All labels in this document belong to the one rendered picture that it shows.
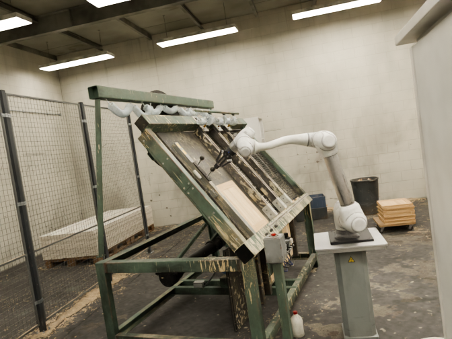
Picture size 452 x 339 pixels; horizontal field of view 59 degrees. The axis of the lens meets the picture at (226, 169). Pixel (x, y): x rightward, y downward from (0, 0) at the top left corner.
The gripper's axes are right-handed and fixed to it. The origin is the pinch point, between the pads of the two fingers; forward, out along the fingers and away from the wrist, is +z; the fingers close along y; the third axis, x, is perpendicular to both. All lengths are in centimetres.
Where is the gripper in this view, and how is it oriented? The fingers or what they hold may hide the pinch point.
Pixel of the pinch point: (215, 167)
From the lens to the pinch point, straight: 303.8
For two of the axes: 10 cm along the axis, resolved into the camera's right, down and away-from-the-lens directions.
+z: -6.6, 6.7, 3.5
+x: -3.8, 1.1, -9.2
